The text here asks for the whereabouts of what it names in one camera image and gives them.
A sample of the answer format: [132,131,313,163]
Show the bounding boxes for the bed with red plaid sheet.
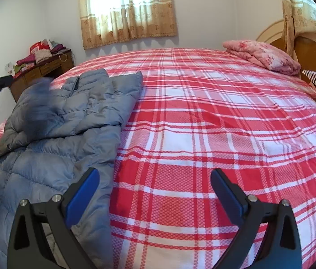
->
[0,48,316,269]

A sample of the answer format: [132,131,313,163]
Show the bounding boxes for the pale pink folded clothes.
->
[35,48,53,63]

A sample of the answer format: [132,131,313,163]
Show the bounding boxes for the wooden headboard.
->
[255,20,316,85]

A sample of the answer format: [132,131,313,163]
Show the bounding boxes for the grey puffer jacket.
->
[0,70,144,269]

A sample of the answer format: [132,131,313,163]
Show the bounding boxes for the wooden desk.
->
[9,49,75,103]

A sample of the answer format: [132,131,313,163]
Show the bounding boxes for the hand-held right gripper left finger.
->
[7,167,101,269]

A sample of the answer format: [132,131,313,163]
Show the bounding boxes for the beige window curtain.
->
[77,0,178,50]

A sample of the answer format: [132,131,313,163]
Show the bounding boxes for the magenta folded clothes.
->
[16,54,37,65]

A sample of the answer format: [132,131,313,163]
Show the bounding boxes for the pink floral folded quilt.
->
[222,40,302,76]

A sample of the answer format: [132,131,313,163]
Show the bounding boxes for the beige floral curtain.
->
[276,0,316,59]

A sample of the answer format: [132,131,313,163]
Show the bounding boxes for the red bag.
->
[29,41,49,55]

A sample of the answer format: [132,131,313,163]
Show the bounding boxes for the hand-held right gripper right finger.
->
[210,168,302,269]

